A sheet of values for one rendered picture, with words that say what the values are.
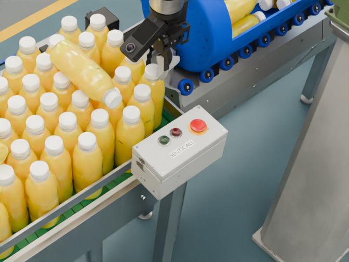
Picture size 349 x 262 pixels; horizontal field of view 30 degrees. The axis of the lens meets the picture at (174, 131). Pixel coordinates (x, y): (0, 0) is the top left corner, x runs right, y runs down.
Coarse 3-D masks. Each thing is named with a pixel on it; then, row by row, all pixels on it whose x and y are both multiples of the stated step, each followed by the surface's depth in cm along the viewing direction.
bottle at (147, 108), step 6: (132, 96) 154; (150, 96) 153; (132, 102) 153; (138, 102) 153; (144, 102) 152; (150, 102) 154; (138, 108) 153; (144, 108) 153; (150, 108) 154; (144, 114) 154; (150, 114) 155; (144, 120) 155; (150, 120) 157; (150, 126) 159; (150, 132) 161; (144, 138) 161
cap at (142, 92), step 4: (140, 84) 153; (144, 84) 153; (136, 88) 152; (140, 88) 152; (144, 88) 152; (148, 88) 152; (136, 92) 151; (140, 92) 151; (144, 92) 151; (148, 92) 151; (136, 96) 151; (140, 96) 151; (144, 96) 151; (148, 96) 152; (140, 100) 152
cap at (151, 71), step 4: (148, 64) 157; (152, 64) 157; (156, 64) 157; (148, 68) 156; (152, 68) 156; (156, 68) 156; (144, 72) 157; (148, 72) 155; (152, 72) 155; (156, 72) 155; (148, 76) 156; (152, 76) 155; (156, 76) 156
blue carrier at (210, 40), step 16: (144, 0) 173; (192, 0) 157; (208, 0) 156; (304, 0) 177; (144, 16) 177; (192, 16) 160; (208, 16) 156; (224, 16) 158; (272, 16) 171; (288, 16) 178; (192, 32) 164; (208, 32) 158; (224, 32) 160; (256, 32) 170; (192, 48) 167; (208, 48) 162; (224, 48) 164; (192, 64) 171; (208, 64) 166
